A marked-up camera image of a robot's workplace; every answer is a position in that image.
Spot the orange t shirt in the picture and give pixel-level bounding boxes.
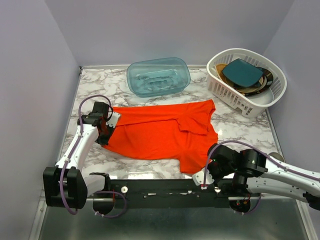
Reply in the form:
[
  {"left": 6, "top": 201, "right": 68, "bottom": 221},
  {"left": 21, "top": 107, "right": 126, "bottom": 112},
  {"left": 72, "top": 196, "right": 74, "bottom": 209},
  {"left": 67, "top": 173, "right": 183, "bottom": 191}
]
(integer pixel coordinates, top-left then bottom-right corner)
[{"left": 104, "top": 99, "right": 218, "bottom": 174}]

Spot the clear blue plastic tub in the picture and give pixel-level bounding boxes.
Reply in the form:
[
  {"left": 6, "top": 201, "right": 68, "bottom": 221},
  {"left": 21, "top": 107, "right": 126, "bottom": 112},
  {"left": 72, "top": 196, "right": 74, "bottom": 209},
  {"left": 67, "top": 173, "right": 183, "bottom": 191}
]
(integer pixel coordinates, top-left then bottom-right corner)
[{"left": 126, "top": 57, "right": 191, "bottom": 98}]

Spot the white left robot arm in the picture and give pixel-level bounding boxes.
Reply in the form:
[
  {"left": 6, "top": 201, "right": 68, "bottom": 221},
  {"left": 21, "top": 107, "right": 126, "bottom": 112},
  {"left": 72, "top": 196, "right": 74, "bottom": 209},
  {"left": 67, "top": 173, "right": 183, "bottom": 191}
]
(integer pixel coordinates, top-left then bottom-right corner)
[{"left": 43, "top": 101, "right": 121, "bottom": 213}]

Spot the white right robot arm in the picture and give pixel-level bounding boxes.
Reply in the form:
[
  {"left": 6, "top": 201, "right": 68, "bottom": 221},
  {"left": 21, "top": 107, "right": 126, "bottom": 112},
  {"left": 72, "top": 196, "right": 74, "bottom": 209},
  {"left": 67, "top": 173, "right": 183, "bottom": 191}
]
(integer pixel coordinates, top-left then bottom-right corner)
[{"left": 204, "top": 142, "right": 320, "bottom": 210}]

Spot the beige tape roll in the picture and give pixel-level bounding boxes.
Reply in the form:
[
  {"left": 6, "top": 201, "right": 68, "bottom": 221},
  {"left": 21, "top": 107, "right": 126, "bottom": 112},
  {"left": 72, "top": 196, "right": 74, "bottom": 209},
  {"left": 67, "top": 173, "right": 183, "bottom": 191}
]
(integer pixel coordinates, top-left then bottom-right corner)
[{"left": 269, "top": 152, "right": 285, "bottom": 162}]

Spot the white plastic laundry basket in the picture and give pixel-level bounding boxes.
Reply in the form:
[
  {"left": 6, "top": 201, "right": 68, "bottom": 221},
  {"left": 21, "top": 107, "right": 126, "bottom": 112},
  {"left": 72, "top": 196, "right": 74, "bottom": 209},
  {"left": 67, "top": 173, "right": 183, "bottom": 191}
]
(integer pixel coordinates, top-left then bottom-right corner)
[{"left": 206, "top": 48, "right": 287, "bottom": 118}]

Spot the teal square plate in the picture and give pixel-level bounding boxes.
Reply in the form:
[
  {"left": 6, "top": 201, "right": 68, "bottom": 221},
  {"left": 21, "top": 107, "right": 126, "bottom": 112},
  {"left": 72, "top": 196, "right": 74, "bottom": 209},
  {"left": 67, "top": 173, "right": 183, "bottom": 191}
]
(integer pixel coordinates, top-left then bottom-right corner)
[{"left": 222, "top": 58, "right": 263, "bottom": 88}]

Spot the tan wooden plate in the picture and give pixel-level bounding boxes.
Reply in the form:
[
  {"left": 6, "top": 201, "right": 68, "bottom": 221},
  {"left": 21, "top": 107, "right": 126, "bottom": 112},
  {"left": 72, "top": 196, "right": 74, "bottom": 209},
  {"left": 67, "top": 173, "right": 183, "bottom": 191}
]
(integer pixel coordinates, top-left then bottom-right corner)
[{"left": 214, "top": 63, "right": 227, "bottom": 79}]

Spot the dark round plate stack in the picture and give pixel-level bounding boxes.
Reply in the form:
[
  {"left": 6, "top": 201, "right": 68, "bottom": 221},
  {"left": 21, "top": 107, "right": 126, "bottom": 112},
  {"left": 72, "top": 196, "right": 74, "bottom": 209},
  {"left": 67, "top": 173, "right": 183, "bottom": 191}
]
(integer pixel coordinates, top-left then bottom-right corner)
[{"left": 223, "top": 67, "right": 274, "bottom": 97}]

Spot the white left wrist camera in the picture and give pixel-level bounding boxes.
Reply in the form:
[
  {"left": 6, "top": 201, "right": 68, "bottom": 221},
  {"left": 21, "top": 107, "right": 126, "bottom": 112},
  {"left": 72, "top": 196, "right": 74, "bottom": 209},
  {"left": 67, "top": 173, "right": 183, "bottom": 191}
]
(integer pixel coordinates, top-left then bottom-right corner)
[{"left": 105, "top": 112, "right": 121, "bottom": 129}]

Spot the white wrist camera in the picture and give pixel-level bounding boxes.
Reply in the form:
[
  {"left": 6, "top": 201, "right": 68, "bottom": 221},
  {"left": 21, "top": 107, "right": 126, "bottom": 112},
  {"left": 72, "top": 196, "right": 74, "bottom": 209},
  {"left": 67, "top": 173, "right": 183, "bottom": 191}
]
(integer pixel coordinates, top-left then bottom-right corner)
[
  {"left": 105, "top": 112, "right": 121, "bottom": 129},
  {"left": 192, "top": 168, "right": 215, "bottom": 190}
]

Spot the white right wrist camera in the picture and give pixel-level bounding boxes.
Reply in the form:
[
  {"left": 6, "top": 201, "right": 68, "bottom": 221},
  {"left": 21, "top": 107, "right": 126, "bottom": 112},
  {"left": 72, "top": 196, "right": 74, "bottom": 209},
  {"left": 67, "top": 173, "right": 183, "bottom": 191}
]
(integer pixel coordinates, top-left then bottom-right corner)
[{"left": 192, "top": 168, "right": 215, "bottom": 190}]

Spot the aluminium extrusion rail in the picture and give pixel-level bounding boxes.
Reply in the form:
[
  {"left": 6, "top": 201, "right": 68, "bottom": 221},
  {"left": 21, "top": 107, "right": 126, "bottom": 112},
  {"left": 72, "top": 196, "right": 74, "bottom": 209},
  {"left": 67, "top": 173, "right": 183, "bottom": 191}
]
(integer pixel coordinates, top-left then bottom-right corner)
[{"left": 260, "top": 192, "right": 307, "bottom": 203}]

